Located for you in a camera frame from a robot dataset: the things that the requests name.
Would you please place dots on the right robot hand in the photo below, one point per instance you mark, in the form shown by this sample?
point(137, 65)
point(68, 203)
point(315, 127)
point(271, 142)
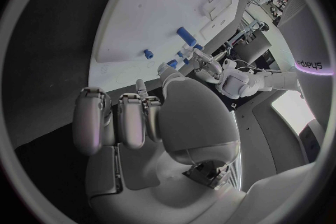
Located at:
point(194, 119)

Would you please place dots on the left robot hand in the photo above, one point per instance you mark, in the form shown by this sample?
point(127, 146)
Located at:
point(210, 67)

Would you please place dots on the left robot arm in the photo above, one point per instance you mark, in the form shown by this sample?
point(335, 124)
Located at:
point(244, 83)

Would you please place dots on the white task board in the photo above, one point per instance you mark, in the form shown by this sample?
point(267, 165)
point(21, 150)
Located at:
point(147, 18)

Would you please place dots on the small blue peg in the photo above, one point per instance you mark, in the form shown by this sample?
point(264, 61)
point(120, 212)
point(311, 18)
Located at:
point(148, 53)
point(186, 61)
point(198, 47)
point(180, 53)

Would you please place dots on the blue plug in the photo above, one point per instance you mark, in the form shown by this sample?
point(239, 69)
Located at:
point(172, 64)

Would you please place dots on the long blue peg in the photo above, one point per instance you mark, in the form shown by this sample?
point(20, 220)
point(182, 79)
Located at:
point(186, 36)

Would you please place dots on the workshop desk with equipment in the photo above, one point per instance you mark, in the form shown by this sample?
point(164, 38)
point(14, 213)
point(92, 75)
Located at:
point(256, 47)

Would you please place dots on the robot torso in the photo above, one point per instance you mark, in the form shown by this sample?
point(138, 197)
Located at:
point(309, 45)

